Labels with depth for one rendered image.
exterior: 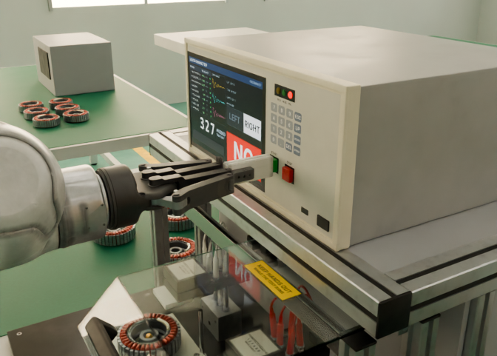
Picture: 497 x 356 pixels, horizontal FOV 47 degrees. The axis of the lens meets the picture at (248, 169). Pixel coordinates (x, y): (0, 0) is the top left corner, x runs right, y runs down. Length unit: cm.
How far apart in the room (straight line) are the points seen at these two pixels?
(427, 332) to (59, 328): 73
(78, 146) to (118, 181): 165
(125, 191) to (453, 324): 44
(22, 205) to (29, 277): 100
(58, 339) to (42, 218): 73
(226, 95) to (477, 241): 41
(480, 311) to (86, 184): 49
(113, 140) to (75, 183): 170
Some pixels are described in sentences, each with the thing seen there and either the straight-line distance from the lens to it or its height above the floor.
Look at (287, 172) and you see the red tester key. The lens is 75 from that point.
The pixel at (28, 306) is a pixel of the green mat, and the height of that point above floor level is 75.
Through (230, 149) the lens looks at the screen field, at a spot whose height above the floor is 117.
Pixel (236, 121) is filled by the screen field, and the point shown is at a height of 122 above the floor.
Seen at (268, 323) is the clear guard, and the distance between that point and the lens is 66.
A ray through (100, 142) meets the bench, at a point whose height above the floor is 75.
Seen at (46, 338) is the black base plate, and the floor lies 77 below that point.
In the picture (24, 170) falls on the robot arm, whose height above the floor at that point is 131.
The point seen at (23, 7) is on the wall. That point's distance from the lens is 539.
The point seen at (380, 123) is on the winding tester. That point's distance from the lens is 68.
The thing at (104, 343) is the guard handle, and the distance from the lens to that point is 66.
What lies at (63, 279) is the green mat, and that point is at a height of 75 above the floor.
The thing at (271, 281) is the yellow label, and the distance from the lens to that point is 73.
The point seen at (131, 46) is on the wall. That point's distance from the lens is 565.
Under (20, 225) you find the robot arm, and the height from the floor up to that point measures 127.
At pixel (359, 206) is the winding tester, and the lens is 70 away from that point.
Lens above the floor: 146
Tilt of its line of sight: 21 degrees down
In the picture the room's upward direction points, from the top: straight up
